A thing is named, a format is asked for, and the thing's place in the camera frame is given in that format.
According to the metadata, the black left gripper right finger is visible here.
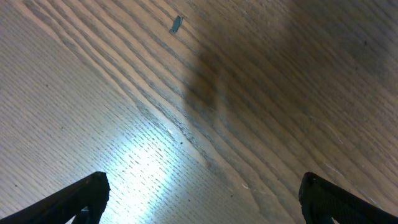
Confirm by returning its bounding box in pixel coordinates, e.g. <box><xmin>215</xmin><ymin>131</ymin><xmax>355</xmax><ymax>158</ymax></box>
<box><xmin>298</xmin><ymin>172</ymin><xmax>397</xmax><ymax>224</ymax></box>

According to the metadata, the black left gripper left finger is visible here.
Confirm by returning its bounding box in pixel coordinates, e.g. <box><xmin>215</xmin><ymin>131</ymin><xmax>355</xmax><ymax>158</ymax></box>
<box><xmin>1</xmin><ymin>171</ymin><xmax>110</xmax><ymax>224</ymax></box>

